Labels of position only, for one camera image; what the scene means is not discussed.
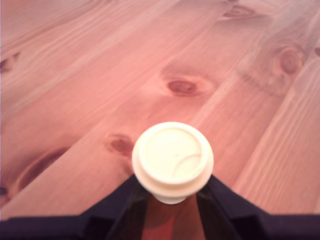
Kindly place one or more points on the cream coffee capsule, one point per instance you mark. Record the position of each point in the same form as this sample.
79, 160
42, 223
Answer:
172, 155

